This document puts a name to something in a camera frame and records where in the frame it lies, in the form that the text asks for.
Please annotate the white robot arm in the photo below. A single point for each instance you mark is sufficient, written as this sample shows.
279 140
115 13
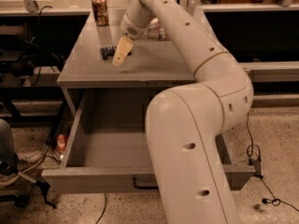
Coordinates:
182 123

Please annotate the black drawer handle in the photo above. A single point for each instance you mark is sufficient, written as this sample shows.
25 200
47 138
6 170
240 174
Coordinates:
144 184

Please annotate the clear plastic water bottle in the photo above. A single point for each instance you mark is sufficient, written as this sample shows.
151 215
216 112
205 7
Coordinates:
156 30

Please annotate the red can on floor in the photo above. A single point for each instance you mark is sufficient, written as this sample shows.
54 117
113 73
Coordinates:
61 143

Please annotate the open grey top drawer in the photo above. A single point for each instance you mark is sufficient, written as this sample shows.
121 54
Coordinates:
107 146

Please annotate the black office chair base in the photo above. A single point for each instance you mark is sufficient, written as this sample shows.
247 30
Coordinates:
9 164

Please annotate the brown soda can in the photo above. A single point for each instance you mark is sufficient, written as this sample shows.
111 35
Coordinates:
100 12

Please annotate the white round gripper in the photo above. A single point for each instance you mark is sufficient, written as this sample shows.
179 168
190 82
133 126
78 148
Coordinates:
131 28

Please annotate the dark blue rxbar wrapper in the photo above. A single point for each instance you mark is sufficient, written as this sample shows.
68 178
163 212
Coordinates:
109 52

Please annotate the grey metal cabinet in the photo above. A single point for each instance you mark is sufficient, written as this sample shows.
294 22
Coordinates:
152 62

